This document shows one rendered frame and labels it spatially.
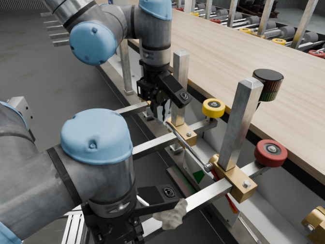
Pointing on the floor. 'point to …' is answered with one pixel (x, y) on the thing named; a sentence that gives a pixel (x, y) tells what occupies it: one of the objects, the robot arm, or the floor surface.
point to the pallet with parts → (256, 8)
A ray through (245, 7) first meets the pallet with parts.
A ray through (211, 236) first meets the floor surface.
